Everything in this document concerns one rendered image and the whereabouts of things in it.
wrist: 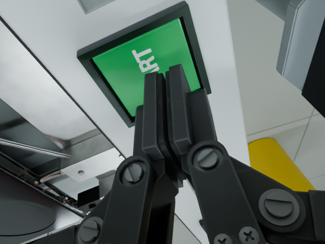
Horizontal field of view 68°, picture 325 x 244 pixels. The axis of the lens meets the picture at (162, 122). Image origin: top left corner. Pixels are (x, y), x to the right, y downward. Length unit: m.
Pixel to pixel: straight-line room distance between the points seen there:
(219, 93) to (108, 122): 0.07
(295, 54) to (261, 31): 1.05
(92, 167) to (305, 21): 0.31
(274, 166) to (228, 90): 1.81
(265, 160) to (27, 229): 1.76
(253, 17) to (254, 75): 0.37
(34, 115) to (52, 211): 0.16
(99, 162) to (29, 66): 0.12
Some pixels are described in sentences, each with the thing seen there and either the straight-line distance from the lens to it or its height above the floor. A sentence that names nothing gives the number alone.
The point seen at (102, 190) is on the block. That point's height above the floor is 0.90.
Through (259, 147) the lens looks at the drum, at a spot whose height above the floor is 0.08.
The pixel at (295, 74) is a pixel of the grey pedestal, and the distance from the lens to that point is 0.41.
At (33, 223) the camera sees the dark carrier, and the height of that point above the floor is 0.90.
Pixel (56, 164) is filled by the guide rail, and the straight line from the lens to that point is 0.40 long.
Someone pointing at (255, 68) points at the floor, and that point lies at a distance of 1.55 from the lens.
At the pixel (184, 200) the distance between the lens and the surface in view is 0.27.
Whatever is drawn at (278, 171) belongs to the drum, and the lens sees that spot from 1.94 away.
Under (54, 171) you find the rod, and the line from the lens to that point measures 0.31.
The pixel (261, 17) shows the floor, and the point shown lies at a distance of 1.39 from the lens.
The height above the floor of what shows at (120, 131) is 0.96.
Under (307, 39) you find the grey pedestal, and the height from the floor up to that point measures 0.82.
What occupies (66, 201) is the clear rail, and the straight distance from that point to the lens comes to 0.35.
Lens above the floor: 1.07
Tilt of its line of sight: 43 degrees down
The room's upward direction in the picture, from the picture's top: 163 degrees clockwise
